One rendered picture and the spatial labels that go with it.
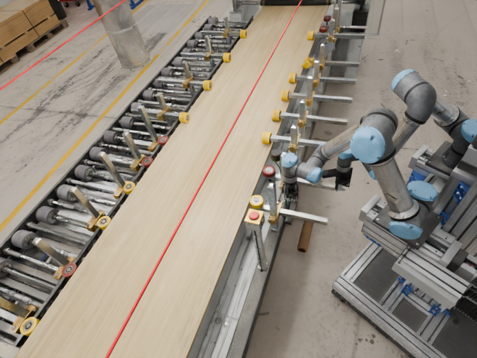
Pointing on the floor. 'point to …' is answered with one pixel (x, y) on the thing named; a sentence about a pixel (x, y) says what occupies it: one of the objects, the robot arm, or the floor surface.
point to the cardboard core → (304, 236)
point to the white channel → (8, 350)
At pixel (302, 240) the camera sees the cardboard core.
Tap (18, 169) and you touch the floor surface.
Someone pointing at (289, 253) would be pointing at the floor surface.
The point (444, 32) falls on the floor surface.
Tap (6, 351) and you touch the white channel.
